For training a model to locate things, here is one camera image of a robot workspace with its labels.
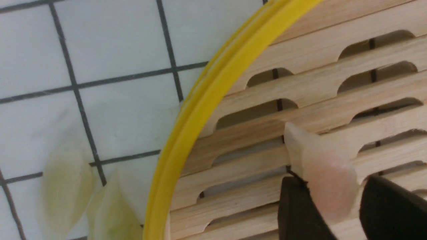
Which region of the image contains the green dumpling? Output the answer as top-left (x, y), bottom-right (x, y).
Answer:
top-left (86, 171), bottom-right (143, 240)
top-left (38, 149), bottom-right (94, 240)

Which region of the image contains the bamboo steamer tray yellow rim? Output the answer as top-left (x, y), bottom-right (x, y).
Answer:
top-left (143, 0), bottom-right (426, 240)

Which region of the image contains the white black grid tablecloth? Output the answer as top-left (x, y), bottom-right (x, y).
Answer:
top-left (1, 0), bottom-right (266, 240)

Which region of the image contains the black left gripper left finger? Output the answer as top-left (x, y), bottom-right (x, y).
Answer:
top-left (278, 177), bottom-right (337, 240)

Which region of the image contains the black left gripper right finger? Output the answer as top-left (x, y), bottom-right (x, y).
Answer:
top-left (359, 176), bottom-right (427, 240)

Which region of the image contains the pink dumpling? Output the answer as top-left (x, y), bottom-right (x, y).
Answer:
top-left (284, 122), bottom-right (359, 224)

